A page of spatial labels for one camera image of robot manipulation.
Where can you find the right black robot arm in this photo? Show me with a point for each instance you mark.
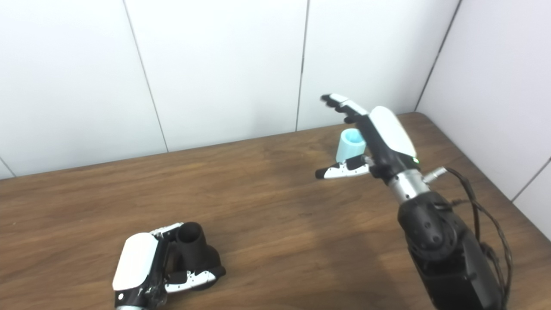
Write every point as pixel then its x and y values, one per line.
pixel 443 249

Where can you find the black funnel-shaped nozzle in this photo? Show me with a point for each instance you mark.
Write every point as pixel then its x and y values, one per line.
pixel 196 254

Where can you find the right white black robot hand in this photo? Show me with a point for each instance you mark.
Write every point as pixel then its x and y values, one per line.
pixel 389 133

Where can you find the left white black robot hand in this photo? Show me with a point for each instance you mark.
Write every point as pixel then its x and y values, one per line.
pixel 135 262

